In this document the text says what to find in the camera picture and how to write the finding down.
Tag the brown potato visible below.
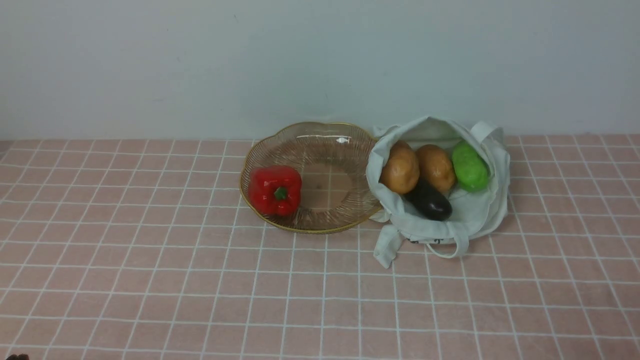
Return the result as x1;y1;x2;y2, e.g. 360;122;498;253
379;140;420;195
415;145;457;196

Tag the white cloth tote bag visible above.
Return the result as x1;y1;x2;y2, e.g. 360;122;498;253
366;117;511;268

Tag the red bell pepper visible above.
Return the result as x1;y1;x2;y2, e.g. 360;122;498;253
247;165;302;217

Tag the dark purple eggplant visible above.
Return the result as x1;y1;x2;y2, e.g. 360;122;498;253
404;177;453;222

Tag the green bumpy vegetable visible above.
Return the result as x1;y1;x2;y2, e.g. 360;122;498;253
451;140;490;193

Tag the dark object at corner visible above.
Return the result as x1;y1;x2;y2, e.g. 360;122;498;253
6;353;30;360

